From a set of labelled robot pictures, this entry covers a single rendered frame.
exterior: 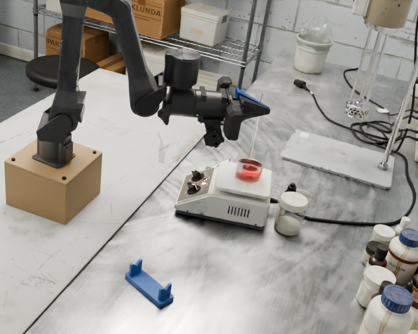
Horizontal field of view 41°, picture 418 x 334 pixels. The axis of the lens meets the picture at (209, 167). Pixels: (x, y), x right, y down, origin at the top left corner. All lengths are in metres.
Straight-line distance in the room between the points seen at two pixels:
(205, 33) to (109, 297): 2.60
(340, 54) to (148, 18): 1.19
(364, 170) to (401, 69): 2.09
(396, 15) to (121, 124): 0.77
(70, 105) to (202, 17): 2.40
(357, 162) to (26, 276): 0.94
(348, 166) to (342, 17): 2.09
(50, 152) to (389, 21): 0.84
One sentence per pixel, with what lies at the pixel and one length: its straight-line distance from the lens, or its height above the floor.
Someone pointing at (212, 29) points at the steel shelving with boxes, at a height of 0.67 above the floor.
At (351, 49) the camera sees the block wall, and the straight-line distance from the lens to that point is 3.61.
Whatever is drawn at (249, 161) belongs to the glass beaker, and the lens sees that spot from 1.18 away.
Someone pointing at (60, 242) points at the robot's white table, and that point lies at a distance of 1.14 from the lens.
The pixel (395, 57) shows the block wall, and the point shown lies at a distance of 3.61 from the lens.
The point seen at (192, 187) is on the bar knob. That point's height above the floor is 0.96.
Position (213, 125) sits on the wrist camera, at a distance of 1.13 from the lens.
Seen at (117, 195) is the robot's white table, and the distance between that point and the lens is 1.28.
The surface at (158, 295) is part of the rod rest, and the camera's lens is 1.01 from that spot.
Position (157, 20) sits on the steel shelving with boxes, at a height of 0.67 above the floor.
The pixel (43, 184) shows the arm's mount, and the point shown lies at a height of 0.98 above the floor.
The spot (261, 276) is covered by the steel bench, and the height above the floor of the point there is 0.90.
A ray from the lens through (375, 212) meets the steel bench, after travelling 1.42.
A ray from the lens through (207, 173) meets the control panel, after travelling 1.28.
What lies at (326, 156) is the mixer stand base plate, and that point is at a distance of 1.59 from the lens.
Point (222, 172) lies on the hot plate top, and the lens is 1.24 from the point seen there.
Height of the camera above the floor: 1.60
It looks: 29 degrees down
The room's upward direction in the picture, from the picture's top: 9 degrees clockwise
